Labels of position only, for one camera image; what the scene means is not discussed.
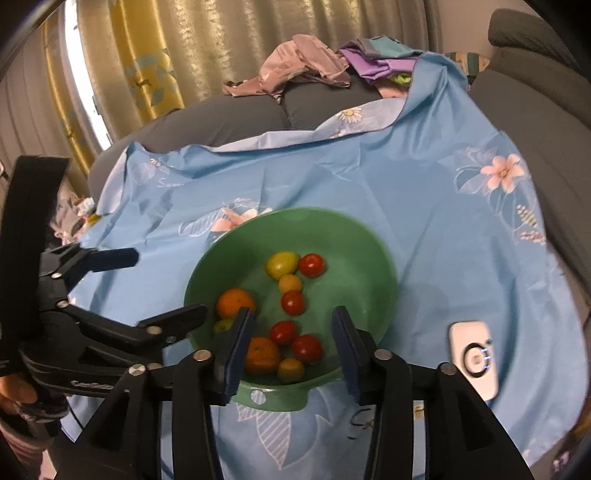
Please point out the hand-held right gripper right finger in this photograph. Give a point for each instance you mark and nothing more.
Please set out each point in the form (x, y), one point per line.
(346, 355)

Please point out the cluttered clothes pile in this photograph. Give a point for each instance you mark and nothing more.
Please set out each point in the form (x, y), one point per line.
(74, 212)

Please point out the purple crumpled cloth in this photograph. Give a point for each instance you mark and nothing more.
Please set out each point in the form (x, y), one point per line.
(374, 62)

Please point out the grey sofa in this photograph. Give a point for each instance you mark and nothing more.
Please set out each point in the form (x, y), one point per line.
(258, 120)

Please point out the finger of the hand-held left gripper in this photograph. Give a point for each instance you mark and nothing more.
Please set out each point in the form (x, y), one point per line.
(111, 259)
(175, 318)

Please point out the small green tomato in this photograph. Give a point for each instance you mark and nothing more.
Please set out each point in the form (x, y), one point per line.
(223, 326)

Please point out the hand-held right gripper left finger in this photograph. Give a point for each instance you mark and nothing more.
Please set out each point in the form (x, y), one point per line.
(235, 360)

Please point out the pink crumpled cloth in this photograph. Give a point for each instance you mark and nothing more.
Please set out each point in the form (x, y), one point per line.
(300, 60)

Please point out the yellow and grey curtain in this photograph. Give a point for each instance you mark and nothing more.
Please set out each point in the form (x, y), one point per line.
(207, 46)

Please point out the orange mandarin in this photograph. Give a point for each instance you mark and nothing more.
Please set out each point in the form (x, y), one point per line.
(262, 354)
(235, 302)

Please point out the person's left hand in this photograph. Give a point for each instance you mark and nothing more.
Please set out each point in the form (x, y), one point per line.
(16, 391)

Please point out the patterned cushion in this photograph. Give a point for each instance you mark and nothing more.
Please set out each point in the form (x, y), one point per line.
(471, 62)

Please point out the blue floral cloth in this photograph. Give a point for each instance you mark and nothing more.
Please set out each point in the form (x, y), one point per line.
(369, 175)

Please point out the white electronic device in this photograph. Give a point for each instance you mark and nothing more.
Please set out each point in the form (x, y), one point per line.
(461, 337)

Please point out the person's left forearm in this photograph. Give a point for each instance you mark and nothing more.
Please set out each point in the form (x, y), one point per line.
(23, 443)

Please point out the green plastic bowl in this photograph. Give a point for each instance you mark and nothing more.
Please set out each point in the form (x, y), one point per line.
(351, 258)

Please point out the red cherry tomato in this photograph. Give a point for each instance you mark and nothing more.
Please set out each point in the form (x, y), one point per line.
(311, 265)
(293, 302)
(283, 332)
(307, 348)

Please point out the yellow cherry tomato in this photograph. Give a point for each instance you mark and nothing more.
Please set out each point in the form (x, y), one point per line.
(291, 370)
(290, 282)
(281, 264)

